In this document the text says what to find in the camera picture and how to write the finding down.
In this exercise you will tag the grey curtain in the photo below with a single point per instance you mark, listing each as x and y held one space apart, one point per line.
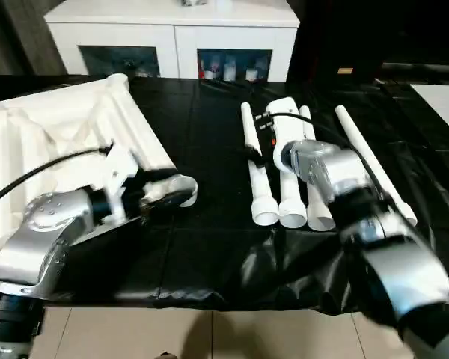
18 33

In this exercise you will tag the small white cup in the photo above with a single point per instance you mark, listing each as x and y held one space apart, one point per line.
252 74

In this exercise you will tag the black work mat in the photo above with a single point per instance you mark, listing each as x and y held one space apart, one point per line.
209 149

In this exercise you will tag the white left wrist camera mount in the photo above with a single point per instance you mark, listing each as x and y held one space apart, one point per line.
116 164

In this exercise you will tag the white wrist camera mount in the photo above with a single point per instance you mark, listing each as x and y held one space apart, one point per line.
116 164
284 127

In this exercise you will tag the white plastic table top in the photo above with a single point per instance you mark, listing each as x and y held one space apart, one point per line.
60 119

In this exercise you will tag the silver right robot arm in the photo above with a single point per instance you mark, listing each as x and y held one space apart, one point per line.
340 168

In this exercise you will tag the dark long bar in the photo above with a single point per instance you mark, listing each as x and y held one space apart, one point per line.
423 68

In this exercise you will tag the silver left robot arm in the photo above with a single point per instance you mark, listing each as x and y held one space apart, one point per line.
41 224

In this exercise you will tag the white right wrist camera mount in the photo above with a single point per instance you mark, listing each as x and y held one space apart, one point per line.
284 127

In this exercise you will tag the dark clutter on cabinet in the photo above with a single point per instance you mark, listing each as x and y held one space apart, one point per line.
192 3

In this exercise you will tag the small tan box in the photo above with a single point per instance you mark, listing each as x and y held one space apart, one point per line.
345 70

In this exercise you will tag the white sideboard cabinet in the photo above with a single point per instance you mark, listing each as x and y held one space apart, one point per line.
134 37

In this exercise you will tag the tall white bottle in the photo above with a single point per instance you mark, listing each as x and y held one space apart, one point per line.
230 71

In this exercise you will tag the white plastic table leg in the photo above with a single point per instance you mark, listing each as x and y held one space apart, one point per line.
292 202
263 194
320 213
353 134

